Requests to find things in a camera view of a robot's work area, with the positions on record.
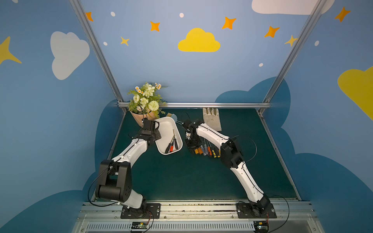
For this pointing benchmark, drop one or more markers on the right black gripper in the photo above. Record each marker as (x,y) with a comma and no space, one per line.
(190,141)

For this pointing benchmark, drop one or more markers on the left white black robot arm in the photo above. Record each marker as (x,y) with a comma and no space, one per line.
(114,181)

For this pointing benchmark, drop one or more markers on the tan flower pot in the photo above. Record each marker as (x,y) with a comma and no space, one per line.
(139,117)

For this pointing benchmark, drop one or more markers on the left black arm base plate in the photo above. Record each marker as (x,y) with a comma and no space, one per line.
(148,210)

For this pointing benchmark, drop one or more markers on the small circuit board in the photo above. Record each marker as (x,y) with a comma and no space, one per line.
(139,226)
(261,227)

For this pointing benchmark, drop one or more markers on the white green artificial flowers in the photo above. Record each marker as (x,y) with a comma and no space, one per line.
(146,101)

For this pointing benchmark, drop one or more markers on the horizontal aluminium frame rail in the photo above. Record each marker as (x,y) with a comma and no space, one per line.
(215,105)

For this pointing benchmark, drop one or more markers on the beige work glove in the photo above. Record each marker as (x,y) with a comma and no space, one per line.
(211,117)

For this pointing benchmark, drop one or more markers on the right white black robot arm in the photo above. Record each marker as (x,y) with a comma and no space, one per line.
(230,155)

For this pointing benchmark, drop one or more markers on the front aluminium mounting rail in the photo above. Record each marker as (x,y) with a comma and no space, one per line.
(200,217)

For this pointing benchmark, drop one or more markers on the white plastic storage box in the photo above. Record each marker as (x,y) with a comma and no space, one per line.
(167,126)

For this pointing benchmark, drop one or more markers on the aluminium frame post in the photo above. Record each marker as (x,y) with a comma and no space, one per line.
(85,23)
(302,37)

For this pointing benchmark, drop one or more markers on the left aluminium frame post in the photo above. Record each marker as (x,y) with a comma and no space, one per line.
(85,23)

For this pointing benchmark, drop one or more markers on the right aluminium frame post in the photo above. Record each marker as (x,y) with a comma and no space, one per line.
(302,37)

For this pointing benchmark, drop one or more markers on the left small circuit board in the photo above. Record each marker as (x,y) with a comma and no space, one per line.
(139,226)

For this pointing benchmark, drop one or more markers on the black ribbed handle screwdriver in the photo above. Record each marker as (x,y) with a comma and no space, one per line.
(169,145)

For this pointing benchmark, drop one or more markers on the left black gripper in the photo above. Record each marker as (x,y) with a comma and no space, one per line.
(148,124)

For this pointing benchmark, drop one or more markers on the red handle screwdriver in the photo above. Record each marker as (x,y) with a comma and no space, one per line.
(172,145)

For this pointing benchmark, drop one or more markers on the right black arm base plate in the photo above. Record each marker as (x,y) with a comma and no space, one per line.
(250,211)

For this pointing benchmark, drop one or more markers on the right small circuit board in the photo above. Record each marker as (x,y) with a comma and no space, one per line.
(261,227)

